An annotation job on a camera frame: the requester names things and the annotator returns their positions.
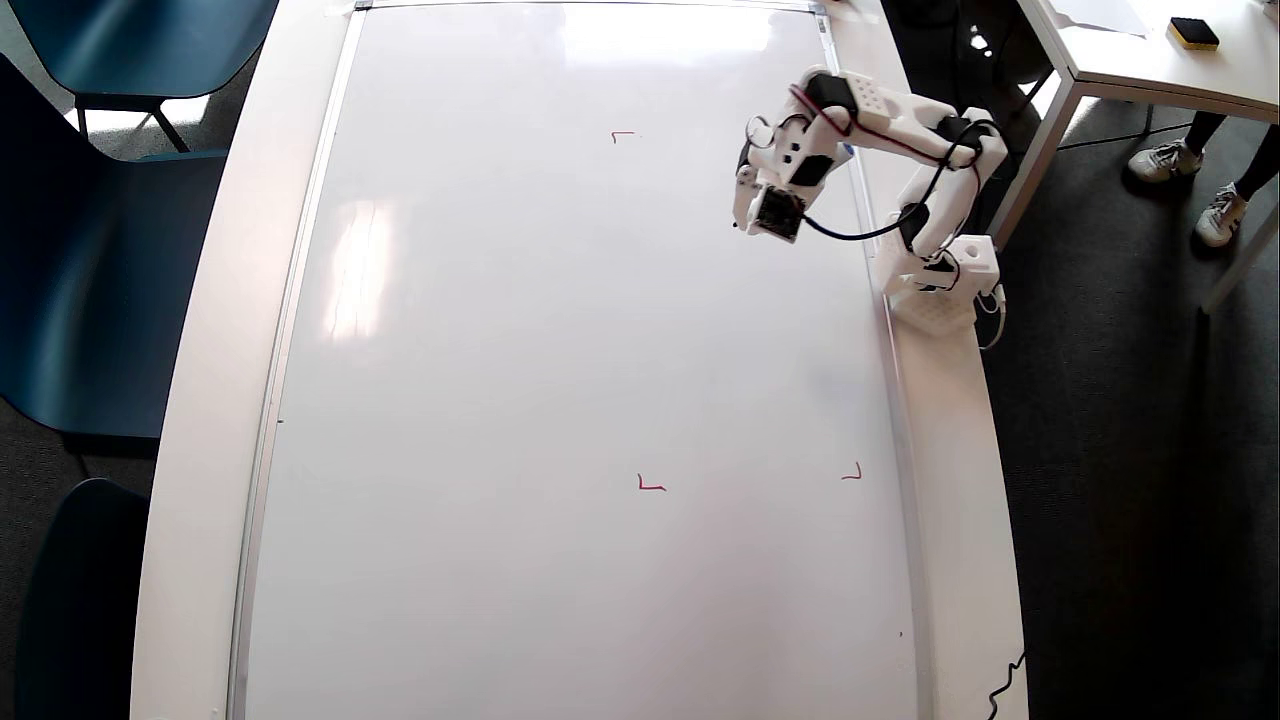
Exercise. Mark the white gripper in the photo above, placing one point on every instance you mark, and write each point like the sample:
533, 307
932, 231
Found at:
744, 207

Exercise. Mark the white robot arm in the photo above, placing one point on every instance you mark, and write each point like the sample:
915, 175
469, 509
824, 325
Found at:
900, 115

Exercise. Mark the large white whiteboard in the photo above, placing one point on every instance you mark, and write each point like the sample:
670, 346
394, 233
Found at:
500, 400

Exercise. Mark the white paper sheet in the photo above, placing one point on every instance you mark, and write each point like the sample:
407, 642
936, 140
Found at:
1100, 12

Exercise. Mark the white side table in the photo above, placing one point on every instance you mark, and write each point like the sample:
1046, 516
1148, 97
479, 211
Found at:
1130, 60

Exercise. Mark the white sneaker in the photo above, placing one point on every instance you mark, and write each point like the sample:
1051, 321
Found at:
1222, 215
1165, 160

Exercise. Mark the black trouser leg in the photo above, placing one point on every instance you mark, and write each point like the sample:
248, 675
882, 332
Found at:
1260, 165
1205, 130

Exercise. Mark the black yellow eraser sponge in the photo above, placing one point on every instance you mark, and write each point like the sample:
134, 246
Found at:
1193, 32

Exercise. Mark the dark blue chair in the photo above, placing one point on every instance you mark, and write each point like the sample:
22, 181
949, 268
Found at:
80, 600
80, 300
150, 50

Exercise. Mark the small wrist camera board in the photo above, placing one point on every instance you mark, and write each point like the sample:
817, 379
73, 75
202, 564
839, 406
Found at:
780, 212

